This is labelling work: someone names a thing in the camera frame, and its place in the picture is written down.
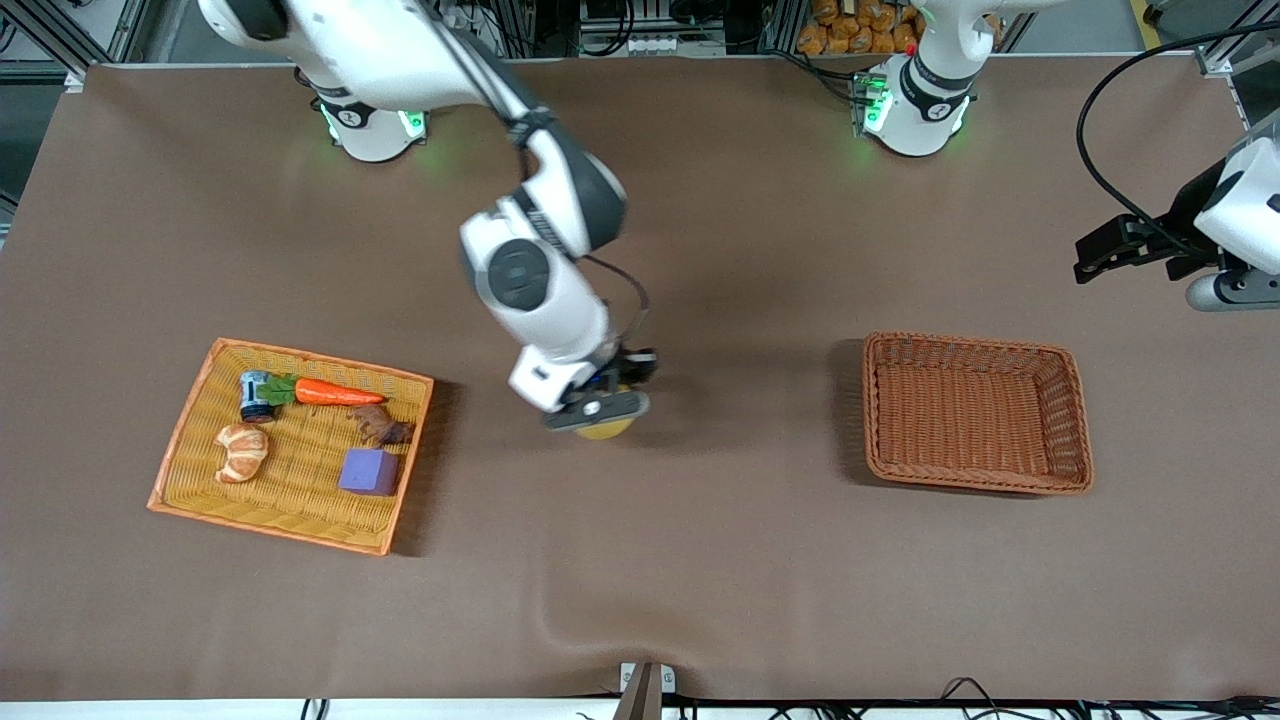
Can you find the small blue white can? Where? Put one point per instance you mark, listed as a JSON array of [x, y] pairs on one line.
[[255, 395]]

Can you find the bag of orange snacks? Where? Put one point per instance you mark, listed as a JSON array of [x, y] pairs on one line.
[[860, 30]]

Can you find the aluminium frame profile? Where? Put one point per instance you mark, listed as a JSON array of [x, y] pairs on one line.
[[1225, 62], [70, 40]]

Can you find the purple foam block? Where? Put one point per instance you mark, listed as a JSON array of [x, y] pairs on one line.
[[368, 472]]

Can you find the white connector strip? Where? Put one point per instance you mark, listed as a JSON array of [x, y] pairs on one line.
[[620, 45]]

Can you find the orange toy carrot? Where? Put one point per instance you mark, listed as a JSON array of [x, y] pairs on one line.
[[335, 392]]

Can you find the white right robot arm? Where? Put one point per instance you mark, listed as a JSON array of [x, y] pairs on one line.
[[540, 280]]

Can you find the brown wicker basket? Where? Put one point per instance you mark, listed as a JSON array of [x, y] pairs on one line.
[[960, 420]]

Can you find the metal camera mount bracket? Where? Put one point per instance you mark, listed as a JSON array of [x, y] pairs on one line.
[[645, 690]]

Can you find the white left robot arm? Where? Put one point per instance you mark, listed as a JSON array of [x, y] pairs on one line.
[[925, 110]]

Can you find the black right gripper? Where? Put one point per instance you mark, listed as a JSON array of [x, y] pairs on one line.
[[626, 366]]

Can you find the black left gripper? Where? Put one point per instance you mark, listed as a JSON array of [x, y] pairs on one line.
[[1166, 240]]

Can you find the brown toy animal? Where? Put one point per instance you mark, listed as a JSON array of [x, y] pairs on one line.
[[375, 425]]

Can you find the yellow wicker tray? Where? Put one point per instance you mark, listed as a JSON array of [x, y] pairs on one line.
[[260, 510]]

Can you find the toy croissant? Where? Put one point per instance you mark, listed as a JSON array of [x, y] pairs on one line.
[[240, 455]]

